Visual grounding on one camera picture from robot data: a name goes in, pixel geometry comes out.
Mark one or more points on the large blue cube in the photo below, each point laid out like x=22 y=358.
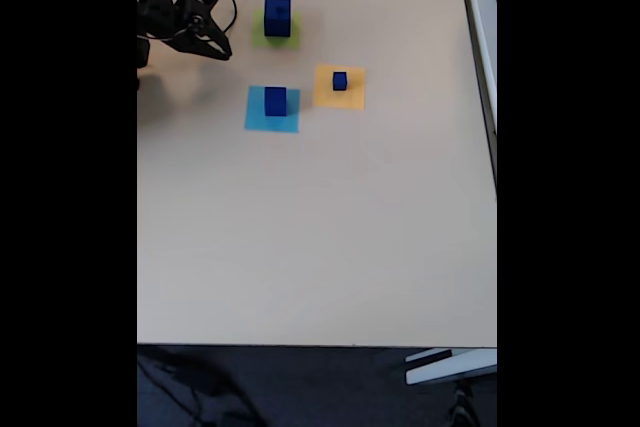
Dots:
x=277 y=24

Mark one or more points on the medium blue cube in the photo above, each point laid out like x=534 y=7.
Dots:
x=275 y=102

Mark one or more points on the small blue cube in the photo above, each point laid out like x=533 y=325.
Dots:
x=340 y=81

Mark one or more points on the green paper square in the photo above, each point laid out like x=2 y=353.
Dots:
x=257 y=34

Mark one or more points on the light blue paper square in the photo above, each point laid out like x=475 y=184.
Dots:
x=255 y=119

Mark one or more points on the orange paper square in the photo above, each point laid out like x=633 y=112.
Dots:
x=325 y=97

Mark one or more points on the white neighbouring table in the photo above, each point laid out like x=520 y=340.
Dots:
x=482 y=47

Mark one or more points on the white table foot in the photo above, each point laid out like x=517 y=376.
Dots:
x=450 y=367

